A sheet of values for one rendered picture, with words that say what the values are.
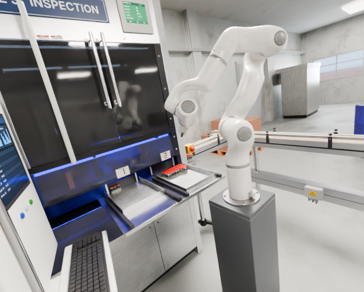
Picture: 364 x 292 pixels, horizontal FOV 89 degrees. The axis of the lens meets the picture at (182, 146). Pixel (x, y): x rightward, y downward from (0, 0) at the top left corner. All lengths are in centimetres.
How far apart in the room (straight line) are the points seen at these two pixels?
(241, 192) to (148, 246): 88
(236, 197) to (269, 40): 71
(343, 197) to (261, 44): 134
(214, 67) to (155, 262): 144
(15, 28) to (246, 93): 108
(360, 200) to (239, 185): 106
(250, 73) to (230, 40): 16
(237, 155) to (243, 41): 49
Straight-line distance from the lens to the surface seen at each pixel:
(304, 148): 176
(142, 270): 169
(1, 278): 74
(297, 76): 779
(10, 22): 125
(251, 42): 91
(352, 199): 186
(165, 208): 103
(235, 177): 96
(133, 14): 143
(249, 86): 91
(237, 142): 84
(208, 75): 86
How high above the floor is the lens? 142
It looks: 14 degrees down
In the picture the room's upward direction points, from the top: 10 degrees counter-clockwise
